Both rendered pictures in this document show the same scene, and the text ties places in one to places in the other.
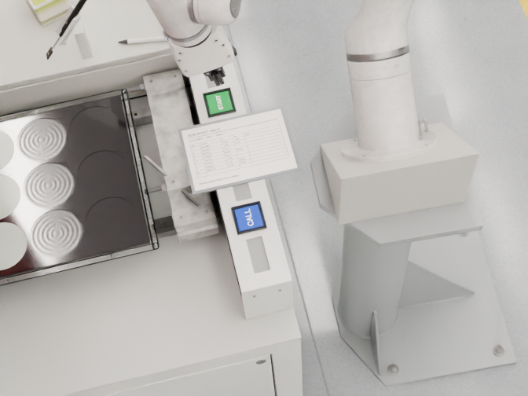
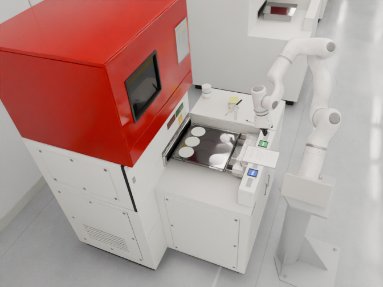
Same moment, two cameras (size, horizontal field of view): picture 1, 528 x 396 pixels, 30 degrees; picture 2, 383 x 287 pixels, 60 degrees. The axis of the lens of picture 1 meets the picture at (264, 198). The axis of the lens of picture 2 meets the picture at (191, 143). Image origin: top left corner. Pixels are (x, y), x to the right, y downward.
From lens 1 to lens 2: 0.62 m
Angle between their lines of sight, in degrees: 28
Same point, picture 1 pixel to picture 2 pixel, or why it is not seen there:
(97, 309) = (199, 180)
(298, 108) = not seen: hidden behind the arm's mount
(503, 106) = (371, 221)
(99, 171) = (221, 147)
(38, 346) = (179, 181)
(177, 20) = (257, 104)
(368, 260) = (289, 221)
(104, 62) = (239, 122)
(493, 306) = (332, 278)
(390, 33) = (321, 140)
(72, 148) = (218, 139)
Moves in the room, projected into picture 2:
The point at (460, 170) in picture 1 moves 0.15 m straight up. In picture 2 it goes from (325, 191) to (331, 173)
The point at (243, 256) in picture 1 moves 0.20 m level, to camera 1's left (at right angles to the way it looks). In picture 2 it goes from (244, 180) to (214, 169)
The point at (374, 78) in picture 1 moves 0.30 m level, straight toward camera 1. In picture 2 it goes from (310, 152) to (281, 183)
